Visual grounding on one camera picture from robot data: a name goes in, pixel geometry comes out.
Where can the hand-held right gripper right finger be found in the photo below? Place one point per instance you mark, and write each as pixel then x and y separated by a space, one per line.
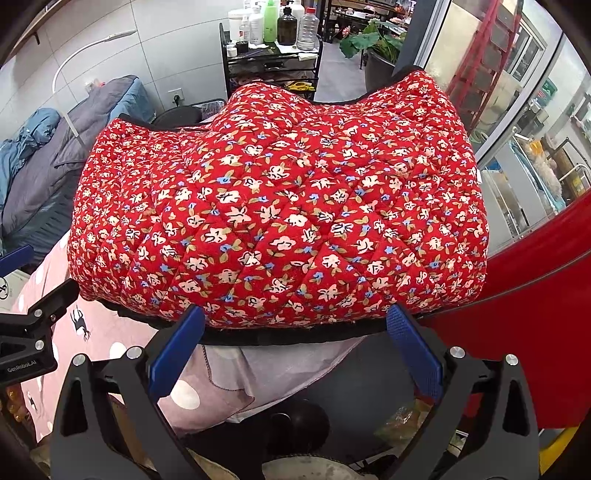
pixel 413 350

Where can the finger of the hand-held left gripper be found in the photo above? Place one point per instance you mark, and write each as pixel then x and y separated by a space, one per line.
pixel 51 307
pixel 16 261

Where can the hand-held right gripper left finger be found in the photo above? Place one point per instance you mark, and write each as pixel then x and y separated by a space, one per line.
pixel 178 350

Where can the red floral quilted jacket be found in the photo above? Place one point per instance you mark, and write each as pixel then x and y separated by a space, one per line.
pixel 277 207

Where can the pink polka dot blanket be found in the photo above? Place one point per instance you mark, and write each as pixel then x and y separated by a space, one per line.
pixel 106 341

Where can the dark grey jacket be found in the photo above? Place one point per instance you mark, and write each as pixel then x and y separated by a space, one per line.
pixel 55 184

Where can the red glossy furniture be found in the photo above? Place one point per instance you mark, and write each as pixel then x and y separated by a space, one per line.
pixel 531 323

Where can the blue padded jacket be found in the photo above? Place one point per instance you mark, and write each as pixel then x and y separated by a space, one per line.
pixel 32 134

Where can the black round stool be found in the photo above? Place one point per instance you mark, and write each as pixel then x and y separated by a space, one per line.
pixel 180 117

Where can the glass door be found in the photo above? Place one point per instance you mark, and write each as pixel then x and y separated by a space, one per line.
pixel 508 152

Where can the dark plant pot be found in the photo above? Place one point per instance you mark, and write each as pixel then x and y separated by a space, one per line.
pixel 381 74

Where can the red metal ladder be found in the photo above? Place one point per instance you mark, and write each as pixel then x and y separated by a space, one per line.
pixel 485 69

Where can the green leafy plant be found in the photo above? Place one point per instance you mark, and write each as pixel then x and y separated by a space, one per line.
pixel 369 41

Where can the white jar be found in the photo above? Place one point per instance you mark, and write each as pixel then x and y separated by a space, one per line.
pixel 239 25

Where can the white bottle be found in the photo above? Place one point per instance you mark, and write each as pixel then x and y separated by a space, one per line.
pixel 256 27

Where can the clear plastic bottle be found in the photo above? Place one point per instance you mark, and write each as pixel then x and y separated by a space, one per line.
pixel 308 30

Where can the dark brown pump bottle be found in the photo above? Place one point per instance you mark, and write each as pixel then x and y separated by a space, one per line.
pixel 286 30

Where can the green bottle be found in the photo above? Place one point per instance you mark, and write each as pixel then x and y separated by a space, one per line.
pixel 270 23

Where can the white wall socket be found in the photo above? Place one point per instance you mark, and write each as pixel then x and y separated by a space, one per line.
pixel 178 95

